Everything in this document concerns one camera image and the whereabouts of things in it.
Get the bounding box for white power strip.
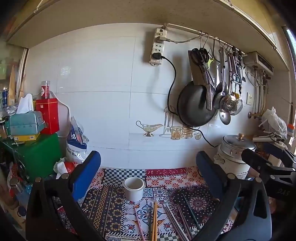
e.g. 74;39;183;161
149;28;167;67

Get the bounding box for white plug cable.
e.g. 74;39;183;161
157;34;200;45

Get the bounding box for blue white plastic bag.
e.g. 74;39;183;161
66;116;90;163

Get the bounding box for red tomato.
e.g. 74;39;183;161
63;162;78;175

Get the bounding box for overhead cabinet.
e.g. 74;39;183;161
6;0;290;73

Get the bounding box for green box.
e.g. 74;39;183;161
0;133;63;183

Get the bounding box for wooden cutting board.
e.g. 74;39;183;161
188;49;209;85

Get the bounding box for metal cap bottle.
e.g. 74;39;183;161
9;177;24;193

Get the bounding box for white cup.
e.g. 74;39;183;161
124;177;146;202

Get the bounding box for red label glass jar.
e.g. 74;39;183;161
41;80;51;99

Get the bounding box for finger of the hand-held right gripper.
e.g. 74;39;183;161
264;142;296;169
242;149;296;178

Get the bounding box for metal hanging rail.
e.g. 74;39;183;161
164;23;246;56

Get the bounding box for slotted metal spoon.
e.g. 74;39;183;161
220;53;237;113

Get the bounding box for black wok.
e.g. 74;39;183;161
177;80;218;128

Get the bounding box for orange cap bottle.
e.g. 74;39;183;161
287;124;296;140

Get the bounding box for black scissors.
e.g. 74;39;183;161
192;47;210;64

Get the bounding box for dark green chopstick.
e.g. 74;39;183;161
149;202;153;241

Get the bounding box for patterned tablecloth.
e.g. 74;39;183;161
57;167;234;241

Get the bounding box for black power cable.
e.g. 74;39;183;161
151;52;220;148

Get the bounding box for teal tissue box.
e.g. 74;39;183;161
9;94;46;136

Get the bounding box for metal ladle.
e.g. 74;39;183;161
213;46;229;110

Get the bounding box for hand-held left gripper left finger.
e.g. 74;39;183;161
25;151;104;241

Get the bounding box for brass tap pipes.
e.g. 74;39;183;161
248;69;270;119

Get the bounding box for yellow flat box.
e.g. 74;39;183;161
13;134;41;142

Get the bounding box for white water heater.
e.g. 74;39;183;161
243;51;275;76

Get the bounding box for white electric cooker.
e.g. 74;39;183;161
214;139;257;179

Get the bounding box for red tin box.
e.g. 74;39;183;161
35;98;60;135

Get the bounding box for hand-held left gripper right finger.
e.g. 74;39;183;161
192;151;272;241

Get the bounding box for teal chopstick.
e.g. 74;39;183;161
181;193;201;230

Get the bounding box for metal lid with wooden knob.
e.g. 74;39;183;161
222;133;257;151

